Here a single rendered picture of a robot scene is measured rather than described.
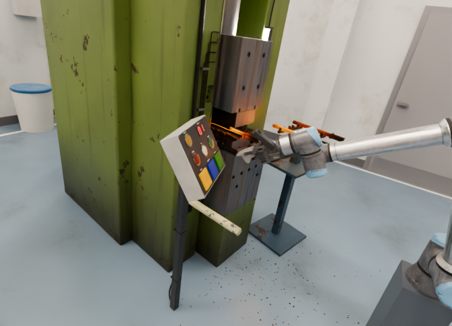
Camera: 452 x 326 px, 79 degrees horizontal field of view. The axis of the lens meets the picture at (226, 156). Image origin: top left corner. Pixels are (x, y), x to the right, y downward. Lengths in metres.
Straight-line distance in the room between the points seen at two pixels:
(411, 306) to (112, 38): 2.02
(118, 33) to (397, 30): 3.49
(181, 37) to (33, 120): 3.27
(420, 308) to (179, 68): 1.61
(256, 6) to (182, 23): 0.69
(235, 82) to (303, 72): 3.02
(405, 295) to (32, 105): 4.20
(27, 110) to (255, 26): 3.26
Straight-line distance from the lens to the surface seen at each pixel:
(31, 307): 2.11
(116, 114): 1.78
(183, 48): 1.40
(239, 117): 1.63
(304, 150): 1.20
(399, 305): 1.73
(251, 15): 1.98
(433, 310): 1.73
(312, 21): 4.49
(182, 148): 1.05
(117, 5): 1.71
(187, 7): 1.40
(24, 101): 4.33
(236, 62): 1.52
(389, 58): 4.33
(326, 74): 4.24
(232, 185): 1.74
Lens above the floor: 1.58
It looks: 25 degrees down
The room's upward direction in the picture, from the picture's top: 9 degrees clockwise
